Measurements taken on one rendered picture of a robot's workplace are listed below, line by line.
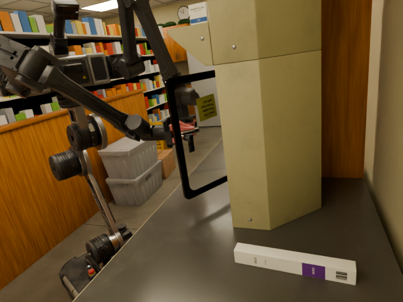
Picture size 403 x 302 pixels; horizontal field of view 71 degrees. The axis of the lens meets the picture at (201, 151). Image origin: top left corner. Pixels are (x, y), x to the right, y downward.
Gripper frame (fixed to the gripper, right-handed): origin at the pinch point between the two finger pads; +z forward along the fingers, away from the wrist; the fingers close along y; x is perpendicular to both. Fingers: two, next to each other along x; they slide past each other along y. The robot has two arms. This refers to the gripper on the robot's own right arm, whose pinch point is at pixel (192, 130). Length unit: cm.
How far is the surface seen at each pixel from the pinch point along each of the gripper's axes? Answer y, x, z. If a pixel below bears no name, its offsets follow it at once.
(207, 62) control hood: 22.0, -16.0, 13.9
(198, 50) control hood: 24.9, -16.0, 11.9
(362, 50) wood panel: 19, 21, 53
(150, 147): -66, 178, -134
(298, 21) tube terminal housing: 28.1, -7.3, 35.3
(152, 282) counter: -26.0, -41.1, 1.8
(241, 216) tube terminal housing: -21.9, -16.1, 18.5
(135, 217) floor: -120, 119, -129
